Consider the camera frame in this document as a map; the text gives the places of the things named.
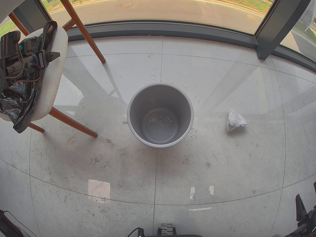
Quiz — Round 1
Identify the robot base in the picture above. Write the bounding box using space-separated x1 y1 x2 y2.
148 223 203 237

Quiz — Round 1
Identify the white cushioned wooden chair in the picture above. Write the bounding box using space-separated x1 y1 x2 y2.
0 0 106 139

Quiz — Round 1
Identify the black plastic bag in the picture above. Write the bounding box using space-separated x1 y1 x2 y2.
0 21 59 134

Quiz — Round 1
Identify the black cable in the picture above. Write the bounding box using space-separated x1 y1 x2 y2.
127 227 144 237

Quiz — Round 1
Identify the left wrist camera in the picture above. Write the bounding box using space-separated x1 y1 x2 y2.
0 31 22 59

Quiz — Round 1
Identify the window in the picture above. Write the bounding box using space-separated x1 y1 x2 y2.
0 0 316 69

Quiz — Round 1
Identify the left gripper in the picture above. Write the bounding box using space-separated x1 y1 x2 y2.
24 50 50 72

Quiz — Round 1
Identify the white paper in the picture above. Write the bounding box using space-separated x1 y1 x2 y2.
226 108 248 133

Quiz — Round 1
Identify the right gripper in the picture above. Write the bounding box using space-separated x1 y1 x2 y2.
295 182 316 231

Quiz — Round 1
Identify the grey trash bin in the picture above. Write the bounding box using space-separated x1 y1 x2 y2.
127 83 194 148

